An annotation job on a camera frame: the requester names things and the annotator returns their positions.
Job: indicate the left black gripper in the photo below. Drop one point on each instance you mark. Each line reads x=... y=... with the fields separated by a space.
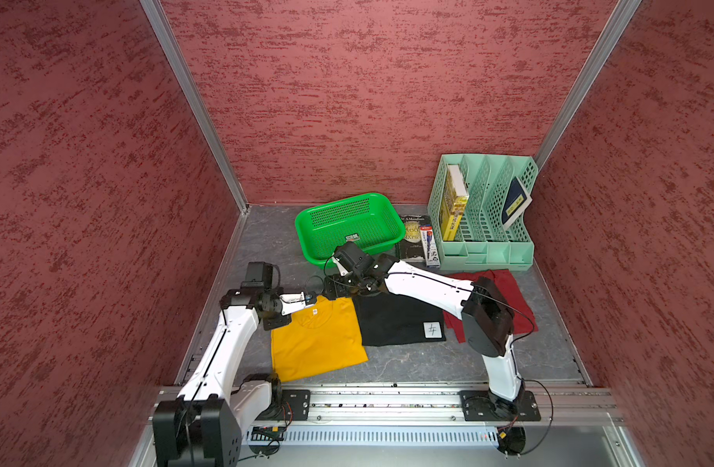
x=279 y=321

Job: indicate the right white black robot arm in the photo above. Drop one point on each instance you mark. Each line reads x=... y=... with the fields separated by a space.
x=487 y=319

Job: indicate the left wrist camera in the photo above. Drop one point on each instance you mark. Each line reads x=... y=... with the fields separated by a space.
x=294 y=302

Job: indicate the aluminium front rail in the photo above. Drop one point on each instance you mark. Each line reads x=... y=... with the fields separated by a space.
x=438 y=404

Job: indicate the green plastic basket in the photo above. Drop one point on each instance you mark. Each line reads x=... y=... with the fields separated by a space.
x=369 y=220

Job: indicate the yellow book in organizer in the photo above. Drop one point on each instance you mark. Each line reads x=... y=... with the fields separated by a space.
x=454 y=200

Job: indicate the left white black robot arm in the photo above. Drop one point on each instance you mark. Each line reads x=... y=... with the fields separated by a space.
x=206 y=422

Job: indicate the mint green file organizer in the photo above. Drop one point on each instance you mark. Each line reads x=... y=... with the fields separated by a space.
x=481 y=242

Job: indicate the black t-shirt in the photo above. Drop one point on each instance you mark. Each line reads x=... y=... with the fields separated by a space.
x=396 y=320

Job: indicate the right aluminium corner post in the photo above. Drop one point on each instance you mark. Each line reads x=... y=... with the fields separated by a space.
x=610 y=35

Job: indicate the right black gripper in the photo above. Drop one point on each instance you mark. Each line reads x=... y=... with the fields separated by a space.
x=335 y=287

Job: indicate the dark blue book in organizer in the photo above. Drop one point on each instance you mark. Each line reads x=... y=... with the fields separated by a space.
x=516 y=201

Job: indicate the dark paperback book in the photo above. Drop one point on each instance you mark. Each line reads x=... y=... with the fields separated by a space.
x=411 y=248

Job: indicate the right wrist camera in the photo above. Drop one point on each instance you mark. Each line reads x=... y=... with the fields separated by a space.
x=343 y=270

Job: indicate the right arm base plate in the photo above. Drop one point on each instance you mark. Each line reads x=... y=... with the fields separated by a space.
x=482 y=405

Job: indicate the left aluminium corner post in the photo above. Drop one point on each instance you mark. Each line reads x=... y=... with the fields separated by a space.
x=160 y=25

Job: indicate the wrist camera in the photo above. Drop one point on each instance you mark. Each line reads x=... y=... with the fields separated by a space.
x=294 y=302
x=343 y=270

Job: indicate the aluminium corner post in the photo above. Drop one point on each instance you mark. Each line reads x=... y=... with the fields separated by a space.
x=160 y=25
x=610 y=35

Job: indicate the yellow t-shirt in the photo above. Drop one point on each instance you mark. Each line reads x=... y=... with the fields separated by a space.
x=321 y=339

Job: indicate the white red pen box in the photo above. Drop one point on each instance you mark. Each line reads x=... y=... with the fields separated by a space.
x=431 y=255

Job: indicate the red t-shirt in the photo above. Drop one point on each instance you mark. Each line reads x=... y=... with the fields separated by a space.
x=504 y=281

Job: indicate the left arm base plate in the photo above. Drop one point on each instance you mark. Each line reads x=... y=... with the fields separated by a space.
x=292 y=405

